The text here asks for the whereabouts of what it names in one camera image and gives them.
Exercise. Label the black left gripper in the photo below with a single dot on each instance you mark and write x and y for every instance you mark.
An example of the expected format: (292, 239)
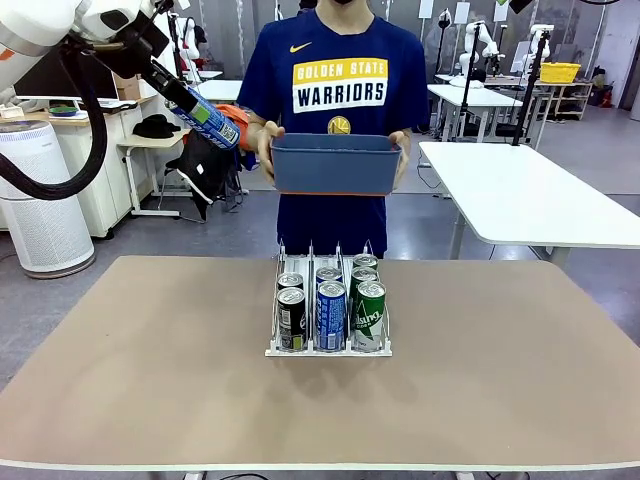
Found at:
(157, 75)

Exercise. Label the blue beverage can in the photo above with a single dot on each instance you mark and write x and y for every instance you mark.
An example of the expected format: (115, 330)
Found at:
(215, 125)
(331, 320)
(329, 274)

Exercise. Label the blue plastic bin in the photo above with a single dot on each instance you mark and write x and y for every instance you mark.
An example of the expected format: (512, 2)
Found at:
(335, 165)

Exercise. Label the green beverage can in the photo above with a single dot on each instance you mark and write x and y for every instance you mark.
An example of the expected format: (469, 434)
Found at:
(369, 320)
(365, 275)
(365, 261)

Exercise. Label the person's right forearm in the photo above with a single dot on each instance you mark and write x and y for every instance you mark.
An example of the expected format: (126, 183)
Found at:
(254, 119)

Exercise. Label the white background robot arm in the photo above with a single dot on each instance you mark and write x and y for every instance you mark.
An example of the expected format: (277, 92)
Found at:
(480, 40)
(537, 42)

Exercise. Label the black beverage can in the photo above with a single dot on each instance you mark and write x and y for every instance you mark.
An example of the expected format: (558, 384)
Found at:
(291, 320)
(290, 280)

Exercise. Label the white can dispenser rack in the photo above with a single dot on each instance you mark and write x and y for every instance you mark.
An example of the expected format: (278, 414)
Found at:
(330, 353)

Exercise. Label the person's right hand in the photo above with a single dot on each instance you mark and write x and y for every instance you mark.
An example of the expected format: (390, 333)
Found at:
(265, 145)

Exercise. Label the person's left hand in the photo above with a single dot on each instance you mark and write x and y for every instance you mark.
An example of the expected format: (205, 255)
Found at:
(404, 150)

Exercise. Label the orange jacket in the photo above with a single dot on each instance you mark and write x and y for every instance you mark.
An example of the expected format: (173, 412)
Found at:
(235, 115)

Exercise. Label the black hat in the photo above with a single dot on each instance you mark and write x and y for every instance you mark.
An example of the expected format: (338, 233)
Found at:
(155, 126)

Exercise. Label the small wooden side table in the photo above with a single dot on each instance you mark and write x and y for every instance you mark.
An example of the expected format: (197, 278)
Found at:
(150, 142)

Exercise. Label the white and red robot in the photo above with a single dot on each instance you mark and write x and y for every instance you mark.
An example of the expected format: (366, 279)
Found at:
(187, 40)

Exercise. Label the brown cardboard box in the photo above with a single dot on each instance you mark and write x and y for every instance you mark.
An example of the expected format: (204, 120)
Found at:
(129, 94)
(125, 80)

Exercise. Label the wooden desk with white cabinet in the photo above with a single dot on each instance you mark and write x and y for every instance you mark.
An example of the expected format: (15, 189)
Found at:
(112, 160)

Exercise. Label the green plate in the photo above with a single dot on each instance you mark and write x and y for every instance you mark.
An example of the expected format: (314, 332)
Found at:
(64, 109)

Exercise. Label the black computer monitor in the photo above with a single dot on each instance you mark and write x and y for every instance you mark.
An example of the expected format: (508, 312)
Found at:
(45, 80)

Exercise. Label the person in blue t-shirt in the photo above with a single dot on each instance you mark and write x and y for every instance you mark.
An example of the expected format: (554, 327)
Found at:
(340, 50)

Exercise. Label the white cylindrical air purifier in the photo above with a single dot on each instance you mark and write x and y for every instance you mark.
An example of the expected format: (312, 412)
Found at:
(50, 235)

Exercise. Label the black pole stand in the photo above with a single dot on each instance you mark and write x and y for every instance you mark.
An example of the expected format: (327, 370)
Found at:
(468, 90)

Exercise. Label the white workshop table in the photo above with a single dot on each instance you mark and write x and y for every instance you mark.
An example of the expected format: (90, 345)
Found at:
(475, 97)

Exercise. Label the black tripod stand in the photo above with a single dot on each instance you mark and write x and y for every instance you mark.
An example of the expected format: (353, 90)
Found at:
(531, 90)

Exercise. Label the large white table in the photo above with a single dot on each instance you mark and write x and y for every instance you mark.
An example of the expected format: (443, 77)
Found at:
(525, 200)

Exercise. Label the yellow plastic crate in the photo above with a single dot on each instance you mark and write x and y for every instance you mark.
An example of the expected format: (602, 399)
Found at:
(560, 72)

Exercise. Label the wooden shelf table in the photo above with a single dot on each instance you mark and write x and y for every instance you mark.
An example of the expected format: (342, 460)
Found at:
(565, 95)

